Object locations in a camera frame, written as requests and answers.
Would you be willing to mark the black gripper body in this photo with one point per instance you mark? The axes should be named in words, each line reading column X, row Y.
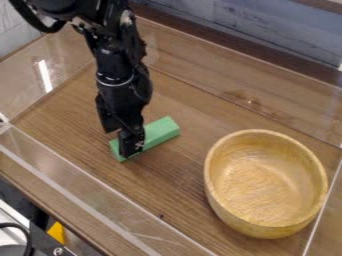
column 126, row 95

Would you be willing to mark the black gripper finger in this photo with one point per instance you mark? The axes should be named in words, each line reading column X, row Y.
column 132, row 141
column 109, row 121

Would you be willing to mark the green rectangular block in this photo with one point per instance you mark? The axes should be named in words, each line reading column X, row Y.
column 160, row 131

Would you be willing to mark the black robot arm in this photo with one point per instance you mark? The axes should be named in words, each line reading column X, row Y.
column 108, row 24

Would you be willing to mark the brown wooden bowl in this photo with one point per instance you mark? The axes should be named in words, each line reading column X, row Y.
column 265, row 183

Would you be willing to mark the yellow black equipment part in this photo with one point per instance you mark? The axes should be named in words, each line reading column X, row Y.
column 57, row 232

